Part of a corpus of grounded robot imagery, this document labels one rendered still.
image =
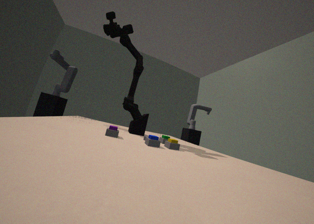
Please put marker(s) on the yellow button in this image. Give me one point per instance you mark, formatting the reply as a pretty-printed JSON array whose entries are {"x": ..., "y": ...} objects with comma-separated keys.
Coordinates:
[{"x": 172, "y": 144}]

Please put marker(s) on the green button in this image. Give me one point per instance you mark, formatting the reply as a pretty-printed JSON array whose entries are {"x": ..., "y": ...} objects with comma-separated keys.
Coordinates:
[{"x": 164, "y": 138}]

